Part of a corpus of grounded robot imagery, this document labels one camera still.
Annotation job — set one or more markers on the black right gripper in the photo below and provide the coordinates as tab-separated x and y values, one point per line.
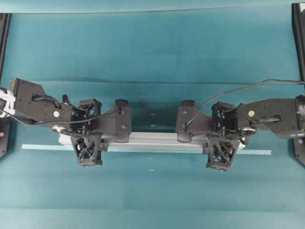
221	152

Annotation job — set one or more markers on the silver aluminium extrusion rail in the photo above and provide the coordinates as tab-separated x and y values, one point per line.
156	140

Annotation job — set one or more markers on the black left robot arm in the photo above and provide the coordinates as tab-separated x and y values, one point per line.
91	130

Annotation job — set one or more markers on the light blue tape strip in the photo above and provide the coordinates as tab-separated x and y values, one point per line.
144	150

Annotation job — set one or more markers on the teal table cloth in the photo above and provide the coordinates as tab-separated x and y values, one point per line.
155	54

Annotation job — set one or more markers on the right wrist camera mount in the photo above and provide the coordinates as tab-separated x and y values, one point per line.
191	122

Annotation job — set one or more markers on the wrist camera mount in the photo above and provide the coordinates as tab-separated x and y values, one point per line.
117	122
191	122

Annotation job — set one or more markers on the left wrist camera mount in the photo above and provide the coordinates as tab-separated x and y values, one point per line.
117	122

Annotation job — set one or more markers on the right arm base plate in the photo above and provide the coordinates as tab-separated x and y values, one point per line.
299	150

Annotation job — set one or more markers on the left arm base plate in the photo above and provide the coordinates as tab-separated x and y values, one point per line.
5	124

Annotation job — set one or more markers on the black left frame post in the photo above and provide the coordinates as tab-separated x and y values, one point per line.
4	31

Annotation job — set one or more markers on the black frame post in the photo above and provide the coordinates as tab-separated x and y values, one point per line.
298	24
4	31

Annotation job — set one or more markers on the black right frame post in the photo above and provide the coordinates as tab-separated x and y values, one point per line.
298	24

